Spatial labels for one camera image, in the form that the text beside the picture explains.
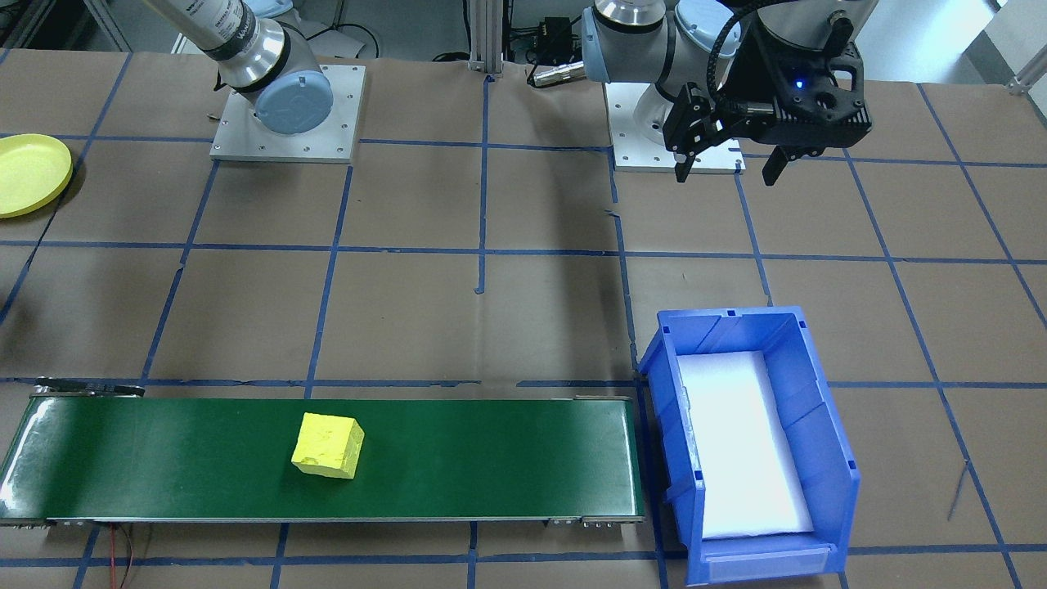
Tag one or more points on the yellow foam block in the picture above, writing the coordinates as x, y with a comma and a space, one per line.
327, 446

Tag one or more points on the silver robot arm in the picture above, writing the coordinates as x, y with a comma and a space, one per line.
626, 45
245, 49

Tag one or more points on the yellow plastic plate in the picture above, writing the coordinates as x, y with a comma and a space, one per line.
29, 176

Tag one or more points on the small black power box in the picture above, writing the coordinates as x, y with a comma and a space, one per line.
556, 33

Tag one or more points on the white foam pad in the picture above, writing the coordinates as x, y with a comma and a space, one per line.
736, 442

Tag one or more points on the blue plastic storage bin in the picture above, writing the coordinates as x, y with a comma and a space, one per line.
818, 442

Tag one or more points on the green conveyor belt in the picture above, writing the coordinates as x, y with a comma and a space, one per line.
491, 458

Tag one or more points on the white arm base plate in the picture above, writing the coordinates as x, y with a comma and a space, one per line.
327, 139
626, 157

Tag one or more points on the aluminium profile post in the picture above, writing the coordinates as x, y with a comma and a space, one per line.
488, 41

